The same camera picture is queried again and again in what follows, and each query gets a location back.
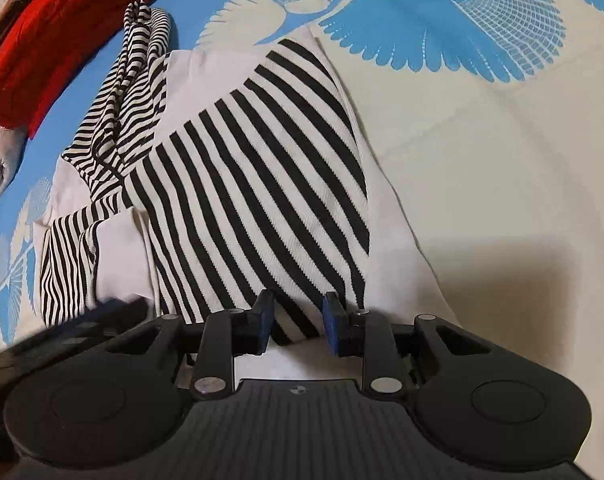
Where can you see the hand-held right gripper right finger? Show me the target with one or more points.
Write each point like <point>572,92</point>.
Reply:
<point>332,325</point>

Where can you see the black white striped shirt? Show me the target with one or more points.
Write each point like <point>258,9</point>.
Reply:
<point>242,170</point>

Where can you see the red knit garment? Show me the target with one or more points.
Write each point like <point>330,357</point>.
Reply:
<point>57,35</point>

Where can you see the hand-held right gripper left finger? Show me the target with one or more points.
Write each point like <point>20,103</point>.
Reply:
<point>264,322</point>

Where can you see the blue white printed bedsheet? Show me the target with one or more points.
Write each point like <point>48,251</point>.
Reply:
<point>481,160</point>

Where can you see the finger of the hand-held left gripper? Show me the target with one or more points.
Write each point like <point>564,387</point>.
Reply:
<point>117,308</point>

